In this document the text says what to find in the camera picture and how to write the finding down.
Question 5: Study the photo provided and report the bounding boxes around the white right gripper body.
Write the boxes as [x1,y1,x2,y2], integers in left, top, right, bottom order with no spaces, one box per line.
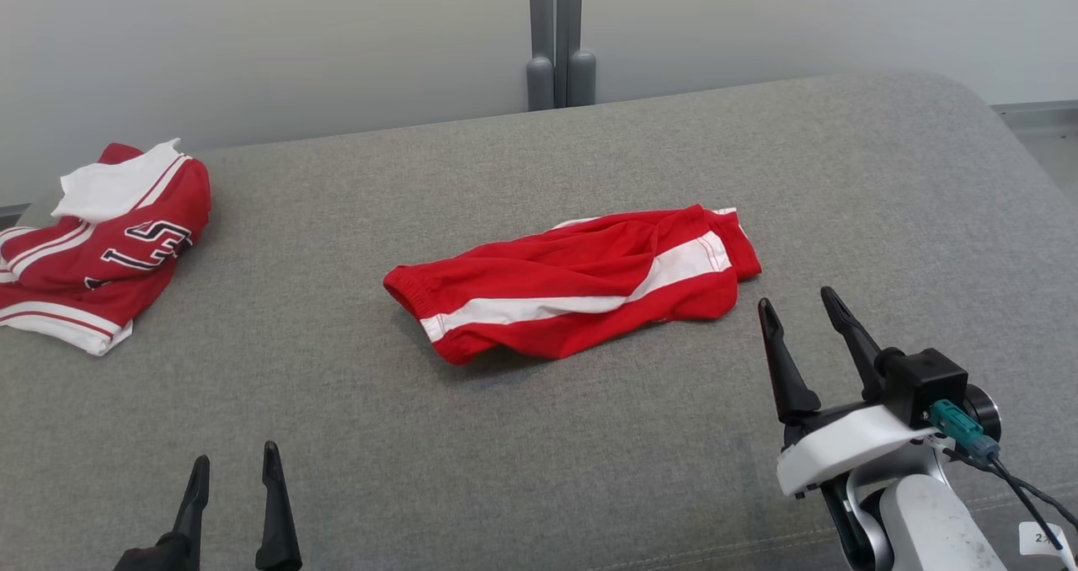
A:
[776,403,940,498]

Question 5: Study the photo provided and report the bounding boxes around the white right cable tag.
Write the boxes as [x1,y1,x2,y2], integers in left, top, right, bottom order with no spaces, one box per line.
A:
[1019,520,1075,559]

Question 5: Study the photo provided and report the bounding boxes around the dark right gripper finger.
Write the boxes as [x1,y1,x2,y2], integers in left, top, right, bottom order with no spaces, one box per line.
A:
[821,286,883,403]
[758,298,822,424]

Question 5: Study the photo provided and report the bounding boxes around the grey partition post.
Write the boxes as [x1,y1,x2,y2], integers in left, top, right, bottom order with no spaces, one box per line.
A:
[526,0,597,111]

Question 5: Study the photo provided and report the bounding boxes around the right teal-plug camera cable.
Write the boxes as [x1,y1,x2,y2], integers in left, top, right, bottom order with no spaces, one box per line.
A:
[931,400,1078,547]

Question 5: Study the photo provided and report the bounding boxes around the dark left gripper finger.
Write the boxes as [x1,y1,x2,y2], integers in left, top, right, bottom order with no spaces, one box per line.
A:
[255,441,302,571]
[173,456,211,571]

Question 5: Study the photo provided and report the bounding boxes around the red basketball jersey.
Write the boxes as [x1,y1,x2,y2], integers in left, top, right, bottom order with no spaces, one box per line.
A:
[0,139,211,357]

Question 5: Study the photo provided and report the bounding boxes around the red shorts with white stripe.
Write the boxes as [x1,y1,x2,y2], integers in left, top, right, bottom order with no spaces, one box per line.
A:
[383,205,763,366]

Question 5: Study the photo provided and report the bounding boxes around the grey fabric sofa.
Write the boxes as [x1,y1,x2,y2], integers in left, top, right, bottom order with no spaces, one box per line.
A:
[0,72,1078,571]

